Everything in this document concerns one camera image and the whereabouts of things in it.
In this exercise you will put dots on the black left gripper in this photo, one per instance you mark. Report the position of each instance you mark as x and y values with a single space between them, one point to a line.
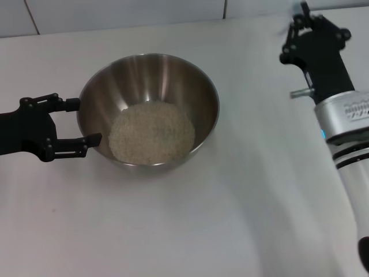
26 130

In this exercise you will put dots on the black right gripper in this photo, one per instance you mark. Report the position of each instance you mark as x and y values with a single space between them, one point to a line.
323 57

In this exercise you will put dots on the clear plastic cup of rice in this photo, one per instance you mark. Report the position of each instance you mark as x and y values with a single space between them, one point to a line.
152 132

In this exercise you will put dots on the stainless steel mixing bowl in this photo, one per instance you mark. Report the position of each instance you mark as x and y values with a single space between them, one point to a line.
144 80

